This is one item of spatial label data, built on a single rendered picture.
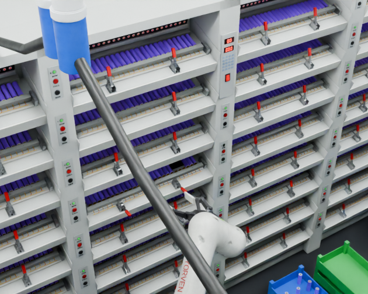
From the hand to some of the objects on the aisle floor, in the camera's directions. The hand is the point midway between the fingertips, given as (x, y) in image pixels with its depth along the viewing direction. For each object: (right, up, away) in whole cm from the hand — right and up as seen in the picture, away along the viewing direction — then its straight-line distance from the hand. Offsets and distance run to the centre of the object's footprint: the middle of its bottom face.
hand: (177, 201), depth 227 cm
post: (-45, -79, +64) cm, 111 cm away
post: (+73, -35, +125) cm, 149 cm away
